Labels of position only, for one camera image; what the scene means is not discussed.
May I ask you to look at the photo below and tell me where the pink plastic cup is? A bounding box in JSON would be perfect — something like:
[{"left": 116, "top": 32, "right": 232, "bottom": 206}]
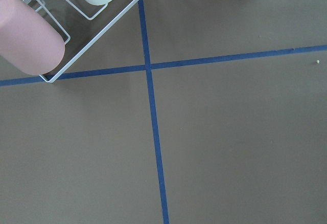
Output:
[{"left": 1, "top": 0, "right": 65, "bottom": 75}]

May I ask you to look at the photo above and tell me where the white wire cup rack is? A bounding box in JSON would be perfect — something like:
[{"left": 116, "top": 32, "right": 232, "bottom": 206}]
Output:
[{"left": 35, "top": 0, "right": 139, "bottom": 83}]

